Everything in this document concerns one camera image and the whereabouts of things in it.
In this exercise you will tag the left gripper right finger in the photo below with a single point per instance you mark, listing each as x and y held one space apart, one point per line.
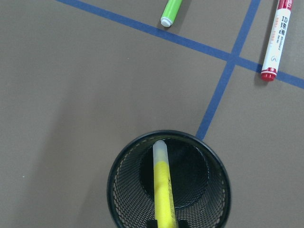
182 224

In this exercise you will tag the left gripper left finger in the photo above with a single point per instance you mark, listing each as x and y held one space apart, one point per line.
152 224

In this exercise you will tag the yellow highlighter pen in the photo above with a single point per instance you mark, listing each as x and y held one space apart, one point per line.
163 197

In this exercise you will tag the red white marker pen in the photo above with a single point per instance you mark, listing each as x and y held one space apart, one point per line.
276 40

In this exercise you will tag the green highlighter pen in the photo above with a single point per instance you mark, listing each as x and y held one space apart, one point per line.
170 12

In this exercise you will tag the black mesh pen cup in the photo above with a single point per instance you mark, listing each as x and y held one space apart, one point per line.
195 182

